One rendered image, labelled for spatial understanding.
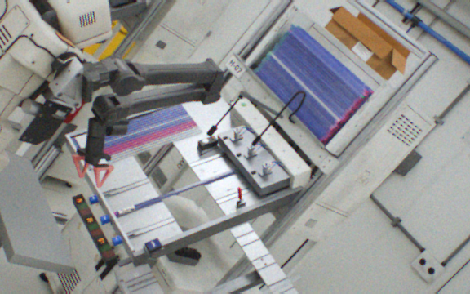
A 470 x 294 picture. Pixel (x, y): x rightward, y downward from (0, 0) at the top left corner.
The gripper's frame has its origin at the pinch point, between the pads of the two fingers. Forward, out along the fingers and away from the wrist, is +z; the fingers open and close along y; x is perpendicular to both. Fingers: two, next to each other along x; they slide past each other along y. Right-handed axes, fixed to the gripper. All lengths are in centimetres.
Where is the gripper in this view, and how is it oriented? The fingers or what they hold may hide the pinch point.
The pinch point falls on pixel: (90, 180)
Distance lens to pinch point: 208.0
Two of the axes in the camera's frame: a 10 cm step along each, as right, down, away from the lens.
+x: -6.8, 0.6, -7.3
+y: -7.1, -2.9, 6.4
